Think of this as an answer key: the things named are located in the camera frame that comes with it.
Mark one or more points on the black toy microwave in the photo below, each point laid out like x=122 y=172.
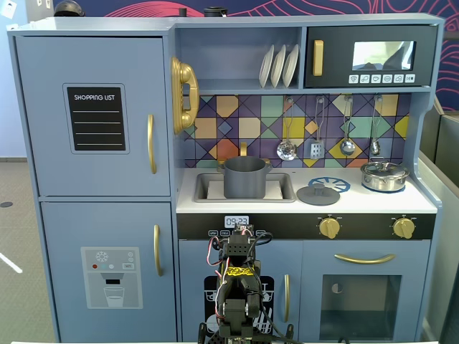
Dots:
x=337 y=53

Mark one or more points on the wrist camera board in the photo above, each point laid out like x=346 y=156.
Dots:
x=243 y=229

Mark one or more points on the white wall outlet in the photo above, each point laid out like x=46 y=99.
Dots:
x=8 y=8

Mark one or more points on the blue fridge door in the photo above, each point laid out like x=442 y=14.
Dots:
x=43 y=161

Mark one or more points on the gold faucet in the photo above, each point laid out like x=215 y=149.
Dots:
x=243 y=148

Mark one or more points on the blue freezer door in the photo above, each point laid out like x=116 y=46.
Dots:
x=61 y=229

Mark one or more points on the gray round lid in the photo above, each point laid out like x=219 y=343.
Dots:
x=312 y=197

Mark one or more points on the blue toy kitchen unit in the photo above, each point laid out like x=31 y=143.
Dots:
x=107 y=25

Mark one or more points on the shiny steel pot lid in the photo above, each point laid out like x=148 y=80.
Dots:
x=383 y=168

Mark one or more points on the black cylinder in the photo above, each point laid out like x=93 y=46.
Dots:
x=214 y=12

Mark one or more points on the steel ladle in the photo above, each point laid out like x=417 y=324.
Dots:
x=347 y=147

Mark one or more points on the gray plastic pot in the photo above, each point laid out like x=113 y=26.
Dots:
x=244 y=182

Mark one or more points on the steel slotted spatula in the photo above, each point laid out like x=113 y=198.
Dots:
x=317 y=149

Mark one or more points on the blue oven door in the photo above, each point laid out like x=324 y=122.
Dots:
x=312 y=301

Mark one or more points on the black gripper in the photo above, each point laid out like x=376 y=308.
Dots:
x=241 y=230

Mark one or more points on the gold stove knob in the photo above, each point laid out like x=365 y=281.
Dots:
x=404 y=228
x=329 y=228

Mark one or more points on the gray sink basin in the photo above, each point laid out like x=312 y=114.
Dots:
x=287 y=188

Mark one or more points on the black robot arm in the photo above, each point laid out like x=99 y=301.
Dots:
x=236 y=308

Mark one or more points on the white plate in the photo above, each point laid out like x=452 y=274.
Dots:
x=290 y=66
x=265 y=68
x=277 y=68

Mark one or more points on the small steel whisk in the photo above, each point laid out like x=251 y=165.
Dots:
x=375 y=147

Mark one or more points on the blue dishwasher door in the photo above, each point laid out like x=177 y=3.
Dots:
x=191 y=272

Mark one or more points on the digital clock display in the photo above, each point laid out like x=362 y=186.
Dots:
x=231 y=221

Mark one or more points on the round floor socket cover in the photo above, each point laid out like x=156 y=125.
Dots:
x=5 y=204

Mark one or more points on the white floor tape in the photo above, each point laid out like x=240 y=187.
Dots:
x=10 y=262

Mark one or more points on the black rounded helmet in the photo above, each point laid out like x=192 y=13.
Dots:
x=69 y=8

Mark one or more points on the small black cap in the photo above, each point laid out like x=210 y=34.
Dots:
x=182 y=12

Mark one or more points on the black shopping list board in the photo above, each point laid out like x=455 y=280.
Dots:
x=96 y=118

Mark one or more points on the steel slotted spoon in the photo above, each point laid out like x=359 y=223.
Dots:
x=286 y=150

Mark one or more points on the gold toy telephone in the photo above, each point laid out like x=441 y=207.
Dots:
x=186 y=75

